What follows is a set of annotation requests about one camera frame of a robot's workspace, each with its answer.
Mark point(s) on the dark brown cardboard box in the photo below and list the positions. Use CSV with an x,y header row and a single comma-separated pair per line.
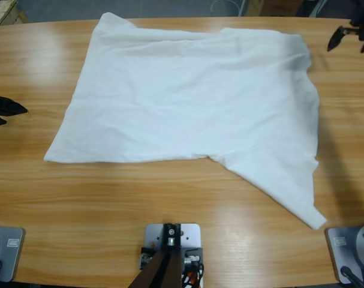
x,y
279,6

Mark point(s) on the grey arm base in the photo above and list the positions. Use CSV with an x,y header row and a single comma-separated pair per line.
x,y
340,249
7,255

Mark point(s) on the white mount block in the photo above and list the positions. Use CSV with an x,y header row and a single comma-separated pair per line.
x,y
190,237

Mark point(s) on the grey metal stand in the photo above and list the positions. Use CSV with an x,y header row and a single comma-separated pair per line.
x,y
318,7

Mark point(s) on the white T-shirt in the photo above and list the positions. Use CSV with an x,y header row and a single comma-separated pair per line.
x,y
184,99

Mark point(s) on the dark post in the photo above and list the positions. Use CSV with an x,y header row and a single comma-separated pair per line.
x,y
165,270

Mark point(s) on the light brown cardboard box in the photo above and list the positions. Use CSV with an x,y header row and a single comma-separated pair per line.
x,y
253,7

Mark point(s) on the light wooden pallet stack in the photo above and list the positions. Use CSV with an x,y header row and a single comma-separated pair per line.
x,y
4,12

